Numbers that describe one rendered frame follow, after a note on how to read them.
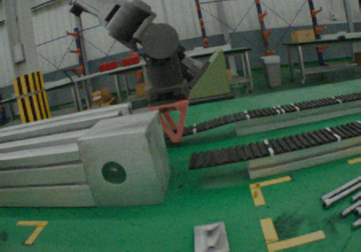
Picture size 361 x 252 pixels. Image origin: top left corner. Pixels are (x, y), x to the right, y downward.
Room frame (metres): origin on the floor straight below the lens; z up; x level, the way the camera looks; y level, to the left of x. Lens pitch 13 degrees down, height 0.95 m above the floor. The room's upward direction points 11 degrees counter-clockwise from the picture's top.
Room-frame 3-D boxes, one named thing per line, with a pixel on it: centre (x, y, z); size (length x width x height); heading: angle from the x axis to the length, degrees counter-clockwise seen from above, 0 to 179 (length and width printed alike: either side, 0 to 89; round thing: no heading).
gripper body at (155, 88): (0.55, 0.01, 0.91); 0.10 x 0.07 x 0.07; 174
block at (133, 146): (0.39, 0.08, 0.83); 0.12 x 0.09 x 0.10; 173
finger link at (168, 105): (0.54, 0.01, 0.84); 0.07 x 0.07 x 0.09; 84
